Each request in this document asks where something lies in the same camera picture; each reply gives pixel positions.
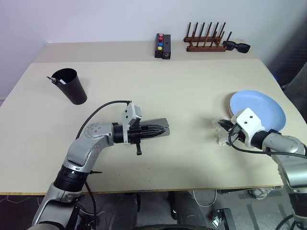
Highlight black box with coloured buttons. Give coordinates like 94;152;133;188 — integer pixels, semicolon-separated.
154;33;172;60

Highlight clear plastic wrap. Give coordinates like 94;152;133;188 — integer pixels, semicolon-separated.
211;115;235;147

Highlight small white grey object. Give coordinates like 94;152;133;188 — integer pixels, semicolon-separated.
248;187;276;200

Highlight black cable under left arm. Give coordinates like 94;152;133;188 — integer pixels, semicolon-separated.
83;181;97;230

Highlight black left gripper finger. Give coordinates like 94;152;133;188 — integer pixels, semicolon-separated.
144;131;166;138
144;125;166;133

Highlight black plastic cup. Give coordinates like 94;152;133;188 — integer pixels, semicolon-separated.
51;68;88;105

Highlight black sunglasses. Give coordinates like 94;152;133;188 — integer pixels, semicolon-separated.
222;40;251;54

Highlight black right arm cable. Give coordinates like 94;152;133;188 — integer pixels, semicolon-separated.
227;129;307;157

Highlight grey fabric chair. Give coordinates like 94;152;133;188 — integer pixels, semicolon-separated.
280;69;307;102

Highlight grey case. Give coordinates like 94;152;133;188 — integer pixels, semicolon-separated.
139;117;172;139

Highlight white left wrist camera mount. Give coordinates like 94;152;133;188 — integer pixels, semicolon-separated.
122;102;144;146

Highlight blue round plate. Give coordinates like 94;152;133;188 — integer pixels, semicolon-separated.
229;89;287;131

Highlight white floor cable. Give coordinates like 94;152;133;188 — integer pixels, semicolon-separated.
192;190;218;207

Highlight dark grey rounded shape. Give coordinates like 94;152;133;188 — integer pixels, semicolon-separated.
167;191;208;230
93;192;140;230

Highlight brown wooden peg rack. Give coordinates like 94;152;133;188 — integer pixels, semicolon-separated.
183;22;233;53

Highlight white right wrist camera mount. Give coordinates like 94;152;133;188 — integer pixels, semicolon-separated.
231;107;266;146

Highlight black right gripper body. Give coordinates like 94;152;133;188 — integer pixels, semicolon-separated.
227;123;248;144

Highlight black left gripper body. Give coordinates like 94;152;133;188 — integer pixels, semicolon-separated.
128;119;147;156

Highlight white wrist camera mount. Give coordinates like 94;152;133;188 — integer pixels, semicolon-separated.
231;107;266;146
122;102;144;146

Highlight black metal floor bracket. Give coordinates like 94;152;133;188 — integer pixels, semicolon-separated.
210;207;235;229

